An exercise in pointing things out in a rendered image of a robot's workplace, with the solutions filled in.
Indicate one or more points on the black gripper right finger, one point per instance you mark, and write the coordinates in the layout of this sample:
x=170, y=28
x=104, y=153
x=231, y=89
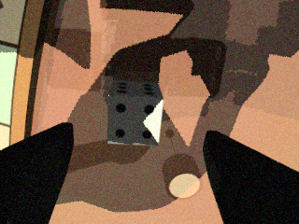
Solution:
x=249, y=187

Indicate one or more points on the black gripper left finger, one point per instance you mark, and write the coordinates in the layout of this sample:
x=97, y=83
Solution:
x=32, y=174

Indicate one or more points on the dark grey die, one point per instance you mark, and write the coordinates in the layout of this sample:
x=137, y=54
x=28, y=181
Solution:
x=134, y=113

